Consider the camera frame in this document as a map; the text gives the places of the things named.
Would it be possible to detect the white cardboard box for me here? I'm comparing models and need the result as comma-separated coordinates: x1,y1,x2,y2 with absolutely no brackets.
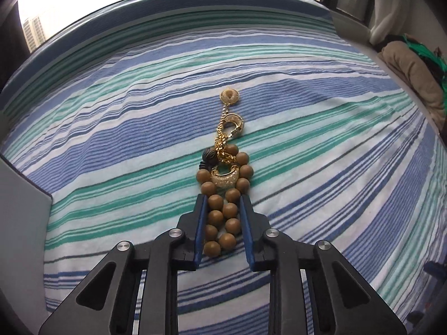
0,154,54,335

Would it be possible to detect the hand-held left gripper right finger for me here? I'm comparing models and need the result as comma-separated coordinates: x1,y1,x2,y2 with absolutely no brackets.
239,195,407,335

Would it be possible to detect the narrow high-rise building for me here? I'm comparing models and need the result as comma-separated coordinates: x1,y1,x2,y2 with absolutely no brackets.
23,16,47,54

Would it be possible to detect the white curtain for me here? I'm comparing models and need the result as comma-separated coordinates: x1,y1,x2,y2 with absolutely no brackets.
369,0,406,45

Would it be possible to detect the brown wooden bead bracelet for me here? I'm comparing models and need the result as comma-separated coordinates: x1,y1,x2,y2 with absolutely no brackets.
196,144,254,258

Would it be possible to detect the gold charm chain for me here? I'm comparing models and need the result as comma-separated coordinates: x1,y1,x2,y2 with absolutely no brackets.
210,89,248,190

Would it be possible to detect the green cloth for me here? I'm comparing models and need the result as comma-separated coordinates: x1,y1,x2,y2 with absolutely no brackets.
400,33,447,77

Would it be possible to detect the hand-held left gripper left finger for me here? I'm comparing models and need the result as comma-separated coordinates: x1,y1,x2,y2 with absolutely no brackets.
38,193,210,335

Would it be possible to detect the beige cushion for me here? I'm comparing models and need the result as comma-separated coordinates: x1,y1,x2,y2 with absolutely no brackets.
381,41,446,127

